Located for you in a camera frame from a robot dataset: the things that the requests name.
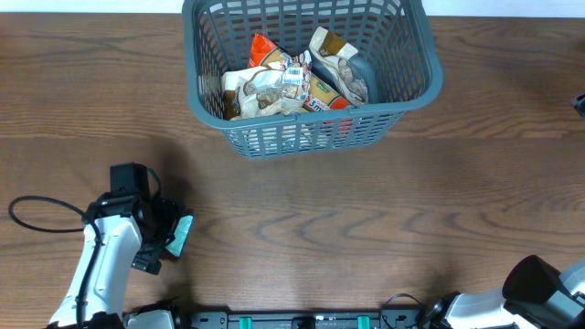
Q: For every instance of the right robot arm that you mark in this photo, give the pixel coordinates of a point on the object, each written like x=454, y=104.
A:
x=535, y=295

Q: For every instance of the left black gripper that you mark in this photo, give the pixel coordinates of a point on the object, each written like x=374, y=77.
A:
x=151, y=252

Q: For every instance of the teal flushable wipes packet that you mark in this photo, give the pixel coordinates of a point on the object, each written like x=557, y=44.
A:
x=177, y=241

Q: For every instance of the grey plastic slotted basket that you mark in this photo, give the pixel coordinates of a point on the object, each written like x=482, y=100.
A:
x=396, y=55

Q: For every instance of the San Remo spaghetti packet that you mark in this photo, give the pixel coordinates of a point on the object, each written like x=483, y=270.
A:
x=297, y=71

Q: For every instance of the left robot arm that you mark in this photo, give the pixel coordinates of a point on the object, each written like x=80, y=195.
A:
x=128, y=228

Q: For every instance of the cream snack pouch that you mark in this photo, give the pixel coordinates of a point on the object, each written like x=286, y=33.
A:
x=336, y=55
x=258, y=92

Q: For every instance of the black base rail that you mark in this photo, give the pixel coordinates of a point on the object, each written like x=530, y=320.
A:
x=301, y=320

